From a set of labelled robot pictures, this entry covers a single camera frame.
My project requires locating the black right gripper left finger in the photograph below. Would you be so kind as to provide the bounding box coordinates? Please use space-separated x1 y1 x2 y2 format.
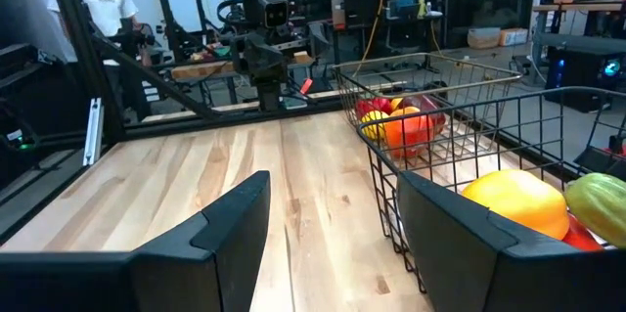
0 170 272 312

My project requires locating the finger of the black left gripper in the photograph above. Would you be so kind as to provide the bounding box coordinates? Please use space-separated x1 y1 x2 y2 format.
267 56 289 83
246 55 269 83

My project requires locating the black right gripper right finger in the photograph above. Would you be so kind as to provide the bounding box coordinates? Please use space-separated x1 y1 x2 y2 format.
398 170 626 312

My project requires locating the yellow bell pepper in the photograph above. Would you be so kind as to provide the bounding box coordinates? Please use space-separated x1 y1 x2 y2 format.
462 168 571 241

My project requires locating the yellow lemon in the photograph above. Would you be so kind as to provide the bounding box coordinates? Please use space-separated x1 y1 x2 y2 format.
360 110 391 141

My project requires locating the green cucumber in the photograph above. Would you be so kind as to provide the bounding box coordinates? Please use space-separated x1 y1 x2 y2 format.
563 171 626 249

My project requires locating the orange bell pepper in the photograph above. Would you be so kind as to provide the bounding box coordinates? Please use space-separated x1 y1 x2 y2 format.
382 106 436 159

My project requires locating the dark red apple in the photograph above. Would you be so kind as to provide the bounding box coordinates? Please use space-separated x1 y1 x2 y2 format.
415 94 448 132

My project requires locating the wooden workbench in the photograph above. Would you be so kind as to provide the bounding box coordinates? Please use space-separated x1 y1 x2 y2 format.
170 52 314 81
531 0 626 34

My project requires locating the person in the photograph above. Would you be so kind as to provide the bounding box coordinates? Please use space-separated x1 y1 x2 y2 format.
46 0 153 122

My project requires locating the black computer tower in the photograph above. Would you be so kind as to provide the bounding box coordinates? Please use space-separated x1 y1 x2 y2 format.
542 32 626 112

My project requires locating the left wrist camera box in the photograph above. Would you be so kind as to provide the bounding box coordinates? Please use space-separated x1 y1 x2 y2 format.
240 0 291 30

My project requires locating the silver metal bracket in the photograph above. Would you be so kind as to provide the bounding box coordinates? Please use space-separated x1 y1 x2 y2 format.
81 97 105 167

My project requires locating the black wire basket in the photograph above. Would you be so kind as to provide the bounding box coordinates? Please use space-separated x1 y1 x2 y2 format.
356 85 626 296

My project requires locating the silver wire basket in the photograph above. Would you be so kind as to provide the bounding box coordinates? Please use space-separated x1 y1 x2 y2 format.
331 51 523 156

